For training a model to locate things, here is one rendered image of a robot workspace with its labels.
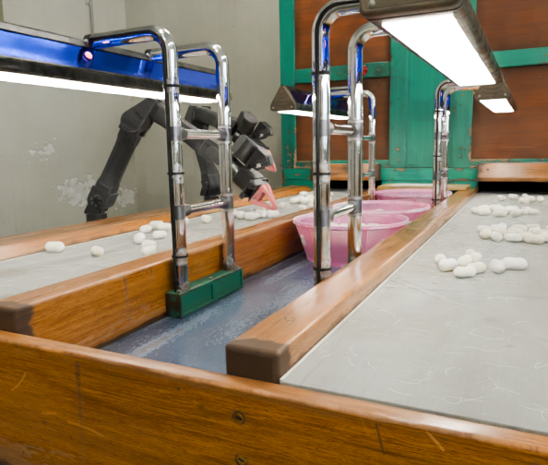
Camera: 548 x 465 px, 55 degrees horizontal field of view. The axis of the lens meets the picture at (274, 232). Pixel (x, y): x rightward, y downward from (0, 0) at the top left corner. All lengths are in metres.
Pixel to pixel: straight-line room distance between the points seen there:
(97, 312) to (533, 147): 1.79
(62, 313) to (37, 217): 2.87
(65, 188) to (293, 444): 3.33
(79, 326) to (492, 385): 0.49
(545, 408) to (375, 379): 0.13
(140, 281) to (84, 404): 0.27
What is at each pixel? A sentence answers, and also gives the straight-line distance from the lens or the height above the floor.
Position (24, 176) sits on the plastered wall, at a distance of 3.51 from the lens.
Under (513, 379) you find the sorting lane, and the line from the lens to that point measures 0.50.
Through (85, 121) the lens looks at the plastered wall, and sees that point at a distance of 3.82.
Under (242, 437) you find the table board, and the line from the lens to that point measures 0.48.
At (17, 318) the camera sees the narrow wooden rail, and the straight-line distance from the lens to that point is 0.66.
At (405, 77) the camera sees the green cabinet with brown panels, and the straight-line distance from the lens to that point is 2.26.
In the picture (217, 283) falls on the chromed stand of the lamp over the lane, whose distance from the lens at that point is 0.93.
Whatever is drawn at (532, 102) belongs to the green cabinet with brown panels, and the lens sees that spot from 2.21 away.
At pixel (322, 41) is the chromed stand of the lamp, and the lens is 0.72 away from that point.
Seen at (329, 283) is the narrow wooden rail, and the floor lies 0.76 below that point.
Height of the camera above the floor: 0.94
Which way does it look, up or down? 9 degrees down
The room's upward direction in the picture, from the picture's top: 1 degrees counter-clockwise
